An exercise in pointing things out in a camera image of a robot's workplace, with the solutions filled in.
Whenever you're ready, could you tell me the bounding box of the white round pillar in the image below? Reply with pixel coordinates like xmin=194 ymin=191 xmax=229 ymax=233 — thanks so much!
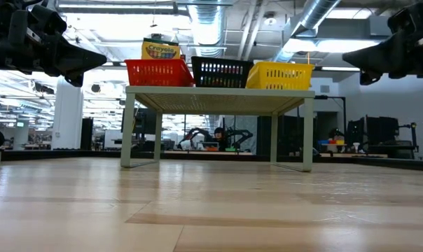
xmin=51 ymin=76 xmax=84 ymax=151

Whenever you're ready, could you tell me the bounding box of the black computer monitor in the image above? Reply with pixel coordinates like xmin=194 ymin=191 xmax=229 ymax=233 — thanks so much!
xmin=346 ymin=118 xmax=366 ymax=148
xmin=367 ymin=116 xmax=401 ymax=144

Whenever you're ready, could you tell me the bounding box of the silver ceiling air duct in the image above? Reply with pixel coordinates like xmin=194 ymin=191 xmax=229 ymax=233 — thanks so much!
xmin=185 ymin=0 xmax=232 ymax=59
xmin=272 ymin=0 xmax=342 ymax=63

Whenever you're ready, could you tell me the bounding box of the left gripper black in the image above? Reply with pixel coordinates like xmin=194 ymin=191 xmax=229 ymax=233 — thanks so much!
xmin=0 ymin=0 xmax=108 ymax=88

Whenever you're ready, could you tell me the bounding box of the pale green metal riser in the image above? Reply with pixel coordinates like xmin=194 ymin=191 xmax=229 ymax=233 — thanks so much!
xmin=119 ymin=85 xmax=317 ymax=172

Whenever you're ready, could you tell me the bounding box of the yellow plastic basket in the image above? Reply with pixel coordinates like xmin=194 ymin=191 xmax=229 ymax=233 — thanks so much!
xmin=245 ymin=61 xmax=315 ymax=91

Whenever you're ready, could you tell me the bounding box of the yellow green crayon box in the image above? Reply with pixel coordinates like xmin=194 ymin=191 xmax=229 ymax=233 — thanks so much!
xmin=141 ymin=36 xmax=181 ymax=60

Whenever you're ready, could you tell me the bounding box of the red plastic basket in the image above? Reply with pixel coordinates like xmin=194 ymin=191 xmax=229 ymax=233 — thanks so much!
xmin=123 ymin=58 xmax=195 ymax=88

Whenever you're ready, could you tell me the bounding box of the black plastic basket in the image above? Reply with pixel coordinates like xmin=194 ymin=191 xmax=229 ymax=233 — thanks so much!
xmin=190 ymin=55 xmax=254 ymax=89

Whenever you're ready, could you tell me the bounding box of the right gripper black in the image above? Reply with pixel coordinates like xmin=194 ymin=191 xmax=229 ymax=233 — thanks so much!
xmin=342 ymin=0 xmax=423 ymax=86

